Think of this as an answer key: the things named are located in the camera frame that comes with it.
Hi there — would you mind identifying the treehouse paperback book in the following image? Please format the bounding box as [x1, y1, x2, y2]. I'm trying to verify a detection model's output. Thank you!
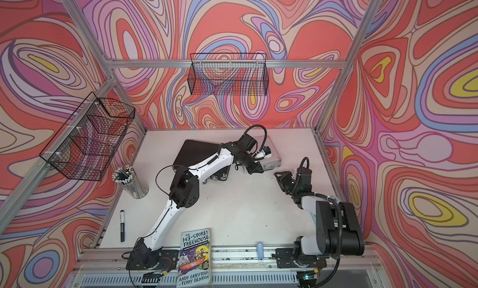
[177, 228, 212, 288]

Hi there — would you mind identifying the black wire basket back wall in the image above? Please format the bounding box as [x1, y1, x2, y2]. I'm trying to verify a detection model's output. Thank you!
[187, 52, 270, 96]

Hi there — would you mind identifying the aluminium frame rail front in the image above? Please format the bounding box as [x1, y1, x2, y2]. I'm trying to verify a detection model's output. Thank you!
[73, 244, 385, 273]

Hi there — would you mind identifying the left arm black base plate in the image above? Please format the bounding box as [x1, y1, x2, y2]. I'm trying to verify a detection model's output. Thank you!
[122, 238, 179, 271]

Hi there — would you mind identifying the small light blue tube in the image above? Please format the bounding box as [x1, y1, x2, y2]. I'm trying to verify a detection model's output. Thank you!
[256, 242, 265, 260]

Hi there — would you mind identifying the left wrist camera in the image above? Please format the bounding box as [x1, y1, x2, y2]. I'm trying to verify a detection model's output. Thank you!
[238, 134, 257, 152]

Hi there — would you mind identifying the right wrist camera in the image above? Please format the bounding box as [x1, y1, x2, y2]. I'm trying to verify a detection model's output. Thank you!
[297, 167, 312, 190]

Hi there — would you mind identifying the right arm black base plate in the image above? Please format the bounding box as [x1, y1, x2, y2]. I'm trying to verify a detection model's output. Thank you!
[271, 236, 327, 270]

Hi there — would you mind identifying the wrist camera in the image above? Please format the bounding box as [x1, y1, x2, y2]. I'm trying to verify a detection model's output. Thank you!
[238, 134, 257, 152]
[297, 167, 312, 190]

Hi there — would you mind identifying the black poker case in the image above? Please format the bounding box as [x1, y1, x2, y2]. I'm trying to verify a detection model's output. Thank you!
[173, 139, 230, 182]

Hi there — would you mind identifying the silver aluminium poker case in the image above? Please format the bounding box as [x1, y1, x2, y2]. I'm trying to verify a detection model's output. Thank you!
[255, 136, 281, 171]

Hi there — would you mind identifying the black wire basket left wall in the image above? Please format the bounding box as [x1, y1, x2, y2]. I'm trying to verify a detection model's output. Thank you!
[39, 93, 136, 182]

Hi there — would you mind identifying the black marker pen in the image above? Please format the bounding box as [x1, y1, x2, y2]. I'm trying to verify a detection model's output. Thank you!
[119, 210, 125, 243]

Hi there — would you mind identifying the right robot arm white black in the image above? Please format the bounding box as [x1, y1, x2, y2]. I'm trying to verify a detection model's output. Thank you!
[274, 169, 365, 259]

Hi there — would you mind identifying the silver pencil cup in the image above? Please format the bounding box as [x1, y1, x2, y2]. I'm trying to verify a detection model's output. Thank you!
[112, 166, 149, 199]

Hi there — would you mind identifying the black wire basket wall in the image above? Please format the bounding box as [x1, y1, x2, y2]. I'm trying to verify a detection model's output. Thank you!
[187, 52, 270, 96]
[39, 93, 136, 182]

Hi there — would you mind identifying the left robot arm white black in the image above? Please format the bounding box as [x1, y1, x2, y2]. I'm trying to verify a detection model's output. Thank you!
[133, 135, 263, 252]

